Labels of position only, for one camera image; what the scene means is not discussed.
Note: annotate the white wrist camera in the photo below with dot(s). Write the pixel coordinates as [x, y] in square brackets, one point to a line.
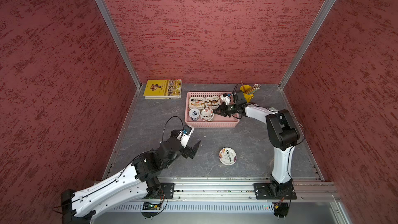
[229, 98]
[183, 135]

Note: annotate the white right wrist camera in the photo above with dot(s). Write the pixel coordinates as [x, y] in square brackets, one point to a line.
[229, 98]

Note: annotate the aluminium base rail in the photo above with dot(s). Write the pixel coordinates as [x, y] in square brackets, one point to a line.
[248, 190]

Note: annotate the small Dairy Farmers yogurt cup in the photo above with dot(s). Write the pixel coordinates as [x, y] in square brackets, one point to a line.
[194, 114]

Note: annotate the Chobani raspberry yogurt tub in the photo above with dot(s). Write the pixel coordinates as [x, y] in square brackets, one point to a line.
[207, 115]

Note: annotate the aluminium corner post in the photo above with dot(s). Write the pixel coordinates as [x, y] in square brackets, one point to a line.
[315, 26]
[118, 41]

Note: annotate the white perforated cable duct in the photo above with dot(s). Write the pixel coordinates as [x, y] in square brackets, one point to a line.
[199, 207]

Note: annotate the yellow book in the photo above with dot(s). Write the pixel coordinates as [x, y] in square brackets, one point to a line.
[163, 89]

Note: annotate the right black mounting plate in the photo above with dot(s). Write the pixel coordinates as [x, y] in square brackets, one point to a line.
[274, 191]

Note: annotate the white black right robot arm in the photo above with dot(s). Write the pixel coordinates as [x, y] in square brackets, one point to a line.
[282, 134]

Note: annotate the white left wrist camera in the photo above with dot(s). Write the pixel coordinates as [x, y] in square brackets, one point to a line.
[183, 135]

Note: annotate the Chobani Flip chocolate yogurt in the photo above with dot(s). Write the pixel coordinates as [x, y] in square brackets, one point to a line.
[212, 102]

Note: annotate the Chobani Flip strawberry yogurt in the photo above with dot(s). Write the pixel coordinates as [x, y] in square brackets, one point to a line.
[196, 103]

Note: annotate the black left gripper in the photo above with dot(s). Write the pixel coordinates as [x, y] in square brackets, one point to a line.
[187, 150]

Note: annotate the left aluminium corner post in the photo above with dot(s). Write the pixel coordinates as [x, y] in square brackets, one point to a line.
[118, 41]

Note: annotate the yellow metal pencil cup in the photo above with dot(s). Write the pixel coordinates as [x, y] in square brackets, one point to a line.
[248, 97]

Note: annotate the bundle of coloured pencils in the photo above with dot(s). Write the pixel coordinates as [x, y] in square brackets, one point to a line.
[251, 89]

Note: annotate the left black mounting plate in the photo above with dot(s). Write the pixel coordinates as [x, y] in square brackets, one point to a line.
[167, 189]

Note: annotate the black mounting plate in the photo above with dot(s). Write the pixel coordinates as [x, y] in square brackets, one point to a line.
[167, 189]
[274, 191]

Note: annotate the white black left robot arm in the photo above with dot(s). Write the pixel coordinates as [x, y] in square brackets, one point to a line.
[139, 179]

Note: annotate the right aluminium corner post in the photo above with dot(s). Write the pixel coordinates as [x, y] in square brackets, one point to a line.
[315, 26]

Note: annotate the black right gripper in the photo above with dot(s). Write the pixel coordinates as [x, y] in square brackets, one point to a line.
[224, 111]

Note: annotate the Chobani passion fruit yogurt tub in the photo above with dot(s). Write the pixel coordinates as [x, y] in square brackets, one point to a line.
[227, 156]

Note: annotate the pink plastic basket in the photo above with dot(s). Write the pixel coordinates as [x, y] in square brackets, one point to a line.
[218, 121]

